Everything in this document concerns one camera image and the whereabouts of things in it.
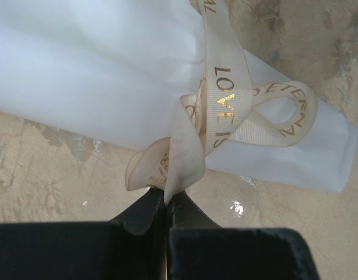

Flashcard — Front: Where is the cream printed ribbon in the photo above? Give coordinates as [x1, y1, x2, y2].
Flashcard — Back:
[125, 1, 318, 203]

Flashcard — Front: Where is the white bouquet wrapping paper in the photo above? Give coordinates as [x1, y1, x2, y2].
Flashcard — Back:
[0, 1, 357, 191]

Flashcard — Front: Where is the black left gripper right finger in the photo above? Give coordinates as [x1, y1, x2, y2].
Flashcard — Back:
[167, 191, 320, 279]

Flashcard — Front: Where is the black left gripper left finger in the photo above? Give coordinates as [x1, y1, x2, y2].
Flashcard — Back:
[0, 188, 166, 279]

